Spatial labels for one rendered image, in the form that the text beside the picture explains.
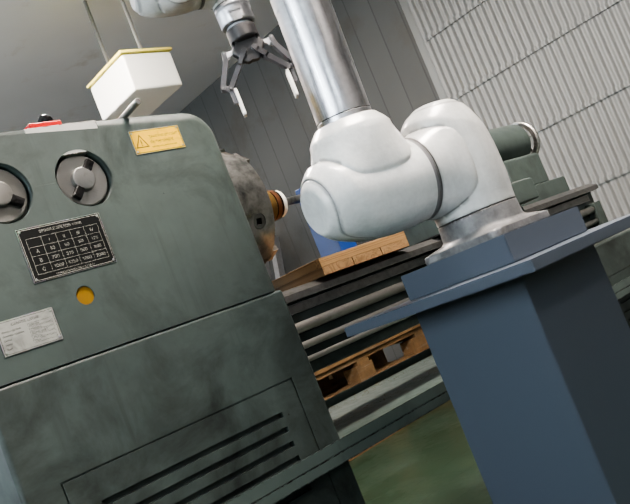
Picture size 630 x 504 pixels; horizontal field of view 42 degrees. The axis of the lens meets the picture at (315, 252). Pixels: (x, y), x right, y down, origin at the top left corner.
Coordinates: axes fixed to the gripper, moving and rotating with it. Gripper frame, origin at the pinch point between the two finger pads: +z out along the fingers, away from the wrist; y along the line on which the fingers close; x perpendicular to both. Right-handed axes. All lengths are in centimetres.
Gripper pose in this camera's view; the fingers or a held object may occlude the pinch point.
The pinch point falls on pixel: (270, 102)
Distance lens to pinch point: 203.5
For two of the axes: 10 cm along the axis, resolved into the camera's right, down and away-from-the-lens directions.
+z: 3.7, 9.2, -0.8
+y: 9.3, -3.6, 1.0
